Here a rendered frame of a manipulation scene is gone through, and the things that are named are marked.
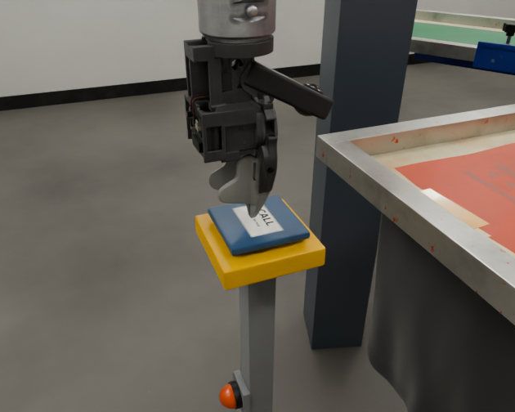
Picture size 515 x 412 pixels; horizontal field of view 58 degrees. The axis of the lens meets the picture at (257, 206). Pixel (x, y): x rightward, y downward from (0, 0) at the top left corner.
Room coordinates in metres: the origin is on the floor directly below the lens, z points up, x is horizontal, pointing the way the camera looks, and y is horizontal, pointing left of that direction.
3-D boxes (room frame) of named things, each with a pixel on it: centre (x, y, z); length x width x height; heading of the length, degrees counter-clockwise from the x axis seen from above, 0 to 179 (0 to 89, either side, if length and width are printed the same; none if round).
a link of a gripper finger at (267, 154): (0.47, 0.00, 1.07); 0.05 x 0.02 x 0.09; 22
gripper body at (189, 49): (0.48, 0.03, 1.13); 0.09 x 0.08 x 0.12; 112
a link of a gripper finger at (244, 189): (0.46, 0.02, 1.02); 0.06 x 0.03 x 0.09; 112
